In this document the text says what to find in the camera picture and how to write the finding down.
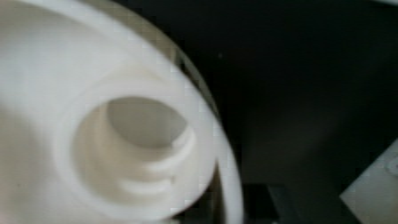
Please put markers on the white round stool seat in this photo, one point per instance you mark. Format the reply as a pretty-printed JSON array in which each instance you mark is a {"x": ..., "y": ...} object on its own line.
[{"x": 116, "y": 157}]

